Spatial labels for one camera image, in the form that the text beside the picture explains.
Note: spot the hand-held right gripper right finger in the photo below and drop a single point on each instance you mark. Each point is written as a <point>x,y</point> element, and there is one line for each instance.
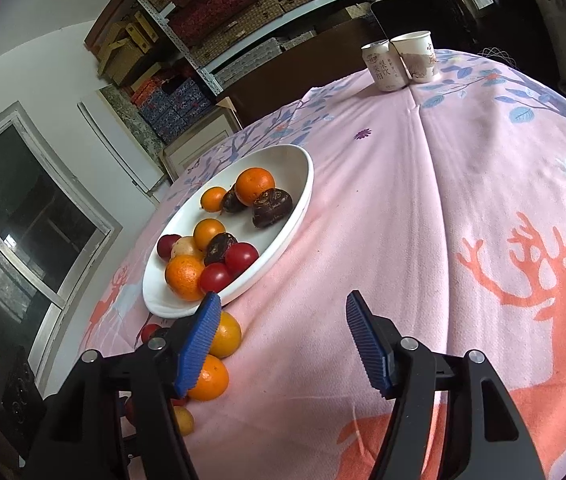
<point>370,345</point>

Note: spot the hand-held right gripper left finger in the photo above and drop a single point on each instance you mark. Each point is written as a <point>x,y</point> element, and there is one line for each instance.
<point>198,350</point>

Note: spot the mandarin orange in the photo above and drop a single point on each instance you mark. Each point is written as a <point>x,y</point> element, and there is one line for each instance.
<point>254,186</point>
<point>184,277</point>
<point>210,379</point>

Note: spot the smooth yellow orange fruit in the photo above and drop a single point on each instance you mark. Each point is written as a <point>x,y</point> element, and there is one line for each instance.
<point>227,335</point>

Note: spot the small red tomato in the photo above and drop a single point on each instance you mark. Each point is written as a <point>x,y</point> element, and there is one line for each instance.
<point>241,258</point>
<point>149,332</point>
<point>215,277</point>

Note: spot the large pale yellow orange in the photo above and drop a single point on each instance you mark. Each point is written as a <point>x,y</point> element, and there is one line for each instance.
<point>184,421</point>

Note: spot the large dark red plum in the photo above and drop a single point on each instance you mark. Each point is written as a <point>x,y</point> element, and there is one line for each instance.
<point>128,408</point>

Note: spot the small tan fruit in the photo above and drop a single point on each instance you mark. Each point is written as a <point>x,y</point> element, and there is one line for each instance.
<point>186,246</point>

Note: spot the small dark water chestnut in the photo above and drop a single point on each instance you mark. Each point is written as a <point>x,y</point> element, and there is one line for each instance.
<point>232,202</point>

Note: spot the small brownish orange fruit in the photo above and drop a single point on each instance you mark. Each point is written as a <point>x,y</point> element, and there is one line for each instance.
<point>212,198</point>

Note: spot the large dark water chestnut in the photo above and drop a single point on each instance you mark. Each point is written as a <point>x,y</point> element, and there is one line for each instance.
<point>272,207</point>

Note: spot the white ceramic plate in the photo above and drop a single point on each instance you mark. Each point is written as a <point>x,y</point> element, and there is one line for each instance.
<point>288,170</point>

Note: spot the pink deer print tablecloth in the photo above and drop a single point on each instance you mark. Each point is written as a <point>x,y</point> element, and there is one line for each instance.
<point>388,185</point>

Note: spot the white framed dark window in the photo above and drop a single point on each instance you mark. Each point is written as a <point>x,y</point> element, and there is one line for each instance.
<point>23,220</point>

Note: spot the wooden framed picture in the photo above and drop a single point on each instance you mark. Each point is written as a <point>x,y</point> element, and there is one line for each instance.
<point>198,135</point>

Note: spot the white leaning board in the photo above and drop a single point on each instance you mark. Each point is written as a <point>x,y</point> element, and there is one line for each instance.
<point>123,145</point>

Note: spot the pile of blue floral boxes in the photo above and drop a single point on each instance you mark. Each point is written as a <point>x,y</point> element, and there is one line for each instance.
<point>183,105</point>

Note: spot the grey marble slab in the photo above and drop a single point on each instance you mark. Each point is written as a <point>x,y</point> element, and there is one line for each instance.
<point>128,110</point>

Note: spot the orange red patterned boxes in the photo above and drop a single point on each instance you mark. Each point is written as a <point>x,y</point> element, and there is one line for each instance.
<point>145,91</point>

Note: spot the brown wooden cabinet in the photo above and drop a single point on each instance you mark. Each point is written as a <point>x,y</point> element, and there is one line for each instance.
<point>273,95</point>

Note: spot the white drink can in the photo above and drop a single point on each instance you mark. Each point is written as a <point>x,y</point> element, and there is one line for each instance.
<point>383,67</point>

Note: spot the white paper cup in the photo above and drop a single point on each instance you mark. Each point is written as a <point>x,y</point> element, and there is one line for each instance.
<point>415,57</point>

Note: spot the pile of tan cardboard boxes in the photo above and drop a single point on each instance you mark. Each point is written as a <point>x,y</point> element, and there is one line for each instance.
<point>123,55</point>

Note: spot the white metal shelf rack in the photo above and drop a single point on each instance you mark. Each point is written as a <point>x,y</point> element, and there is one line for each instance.
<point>173,35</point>

